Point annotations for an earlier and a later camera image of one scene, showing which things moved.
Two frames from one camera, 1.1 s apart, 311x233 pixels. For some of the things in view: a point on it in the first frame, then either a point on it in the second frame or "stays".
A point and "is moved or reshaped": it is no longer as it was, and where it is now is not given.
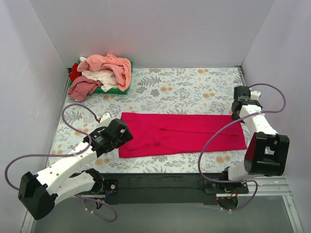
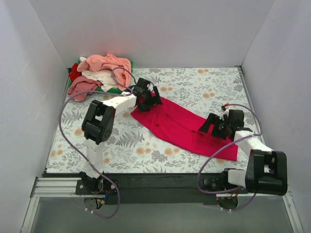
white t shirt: [106, 76] stays
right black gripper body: [236, 110] -> [216, 127]
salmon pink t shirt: [121, 66] stays
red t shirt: [75, 73] stays
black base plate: [173, 188] stays
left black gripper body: [124, 135] -> [149, 99]
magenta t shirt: [144, 134] is moved or reshaped
